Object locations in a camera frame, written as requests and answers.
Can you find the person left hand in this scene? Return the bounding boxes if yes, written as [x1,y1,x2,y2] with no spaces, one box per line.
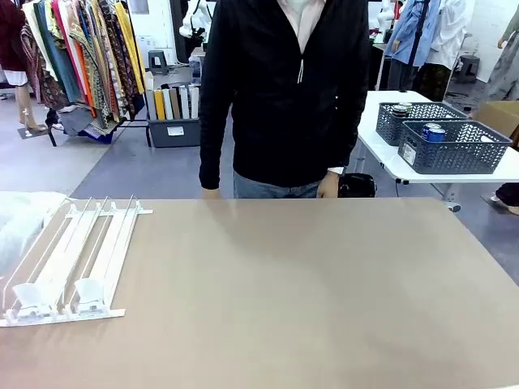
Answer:
[317,173,340,199]

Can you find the grey plastic basket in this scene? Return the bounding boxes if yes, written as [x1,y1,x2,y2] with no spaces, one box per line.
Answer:
[375,101,468,147]

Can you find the grey basket with label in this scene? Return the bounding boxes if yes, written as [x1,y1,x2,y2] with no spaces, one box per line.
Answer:
[397,120,513,175]

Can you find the person right forearm black sleeve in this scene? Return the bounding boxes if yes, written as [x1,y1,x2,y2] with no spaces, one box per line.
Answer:
[198,121,225,190]

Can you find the person left forearm black sleeve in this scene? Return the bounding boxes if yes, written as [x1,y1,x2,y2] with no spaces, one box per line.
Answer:
[326,109,358,175]

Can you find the white can dispenser rack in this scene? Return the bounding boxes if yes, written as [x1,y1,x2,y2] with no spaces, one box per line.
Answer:
[0,194,154,328]

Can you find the grey storage bin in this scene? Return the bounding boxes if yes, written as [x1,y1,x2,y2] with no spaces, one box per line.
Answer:
[146,117,202,147]

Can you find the white side table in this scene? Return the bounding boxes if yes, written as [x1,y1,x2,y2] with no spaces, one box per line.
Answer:
[356,89,519,203]

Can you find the light grey board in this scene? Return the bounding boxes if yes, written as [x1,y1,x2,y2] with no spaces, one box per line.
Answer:
[179,85,191,120]

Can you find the person in black jacket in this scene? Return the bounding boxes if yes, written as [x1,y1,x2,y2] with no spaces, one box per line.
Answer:
[197,0,371,199]

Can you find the grey plastic stool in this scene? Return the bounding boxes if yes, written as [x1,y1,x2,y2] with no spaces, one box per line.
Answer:
[148,49,169,75]
[460,55,482,84]

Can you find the grey fabric pile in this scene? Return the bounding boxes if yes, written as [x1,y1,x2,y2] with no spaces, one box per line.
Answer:
[46,105,118,143]

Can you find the dark shoe and trouser leg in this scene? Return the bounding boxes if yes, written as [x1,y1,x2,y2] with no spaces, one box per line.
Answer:
[491,182,519,216]

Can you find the rack of colourful garments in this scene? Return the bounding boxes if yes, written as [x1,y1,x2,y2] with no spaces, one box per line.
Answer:
[19,0,153,147]

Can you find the cardboard box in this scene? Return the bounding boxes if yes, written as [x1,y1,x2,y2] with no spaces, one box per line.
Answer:
[472,100,519,149]

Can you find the translucent white plastic cover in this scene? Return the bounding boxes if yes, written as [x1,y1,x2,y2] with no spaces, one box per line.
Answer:
[0,190,68,277]

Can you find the mannequin in dark red top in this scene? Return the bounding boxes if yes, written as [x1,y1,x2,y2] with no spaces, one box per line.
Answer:
[0,0,48,137]

